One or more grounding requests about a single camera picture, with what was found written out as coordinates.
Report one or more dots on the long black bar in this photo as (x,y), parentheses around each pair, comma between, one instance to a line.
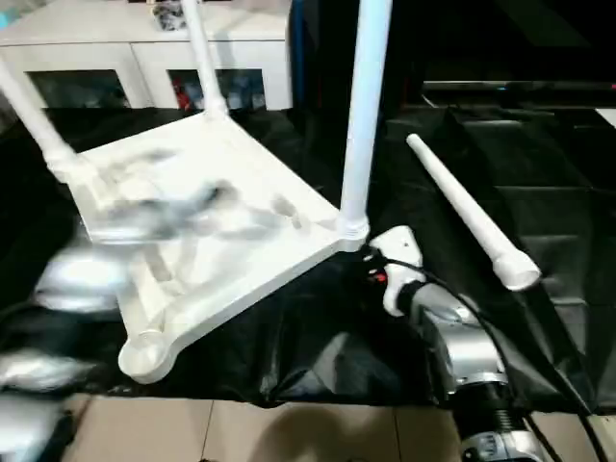
(520,93)

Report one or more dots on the dark object on cabinet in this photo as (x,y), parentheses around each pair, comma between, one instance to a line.
(169,13)

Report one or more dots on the white plastic table top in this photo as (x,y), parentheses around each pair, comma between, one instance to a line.
(241,154)

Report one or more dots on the white sideboard with glass doors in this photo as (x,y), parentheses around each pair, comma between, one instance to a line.
(125,53)

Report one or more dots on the white plastic table leg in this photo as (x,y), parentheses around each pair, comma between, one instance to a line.
(202,58)
(368,96)
(34,115)
(467,212)

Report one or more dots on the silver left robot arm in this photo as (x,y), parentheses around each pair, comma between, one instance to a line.
(67,274)

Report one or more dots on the black plastic mat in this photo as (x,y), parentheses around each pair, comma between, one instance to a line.
(318,337)

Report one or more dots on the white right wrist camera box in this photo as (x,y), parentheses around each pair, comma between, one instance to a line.
(399,245)

